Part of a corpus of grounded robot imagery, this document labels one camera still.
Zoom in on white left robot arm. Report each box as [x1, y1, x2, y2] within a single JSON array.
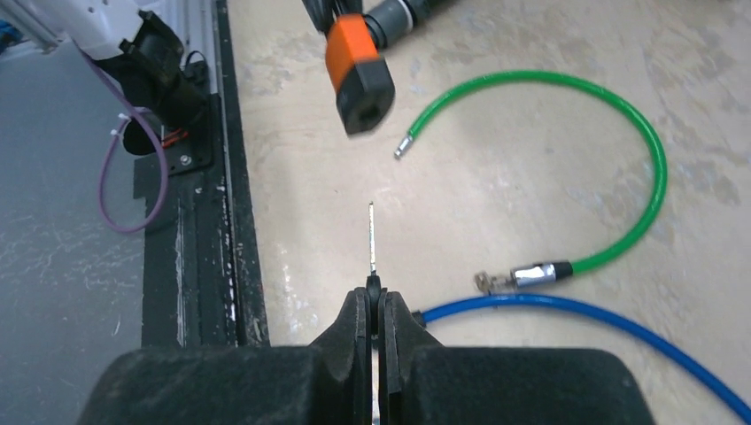
[[1, 1, 214, 157]]

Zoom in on black head keys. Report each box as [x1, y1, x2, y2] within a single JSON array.
[[366, 202, 382, 424]]

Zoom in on green cable lock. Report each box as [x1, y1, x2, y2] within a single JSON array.
[[393, 69, 669, 294]]

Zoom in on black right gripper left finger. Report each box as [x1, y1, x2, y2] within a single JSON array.
[[78, 288, 373, 424]]

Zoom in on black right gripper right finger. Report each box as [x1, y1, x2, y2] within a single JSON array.
[[377, 291, 654, 424]]

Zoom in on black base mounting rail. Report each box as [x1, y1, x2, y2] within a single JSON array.
[[142, 1, 269, 347]]

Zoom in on orange black padlock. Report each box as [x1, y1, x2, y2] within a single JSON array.
[[303, 0, 451, 136]]

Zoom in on blue cable lock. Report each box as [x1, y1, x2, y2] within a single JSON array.
[[413, 293, 750, 424]]

